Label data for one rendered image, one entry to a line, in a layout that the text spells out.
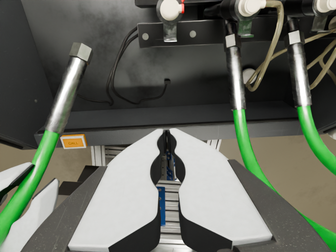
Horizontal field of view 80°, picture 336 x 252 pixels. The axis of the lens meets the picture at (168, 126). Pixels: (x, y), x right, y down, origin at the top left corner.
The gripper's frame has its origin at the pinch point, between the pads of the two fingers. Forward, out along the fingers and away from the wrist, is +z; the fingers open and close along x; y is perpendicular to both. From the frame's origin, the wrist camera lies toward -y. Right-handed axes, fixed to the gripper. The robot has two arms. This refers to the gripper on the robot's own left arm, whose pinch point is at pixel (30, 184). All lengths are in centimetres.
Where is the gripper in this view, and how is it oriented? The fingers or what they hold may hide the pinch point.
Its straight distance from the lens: 21.5
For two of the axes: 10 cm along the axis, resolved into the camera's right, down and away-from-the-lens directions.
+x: 8.3, 5.6, 0.6
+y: -2.8, 3.0, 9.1
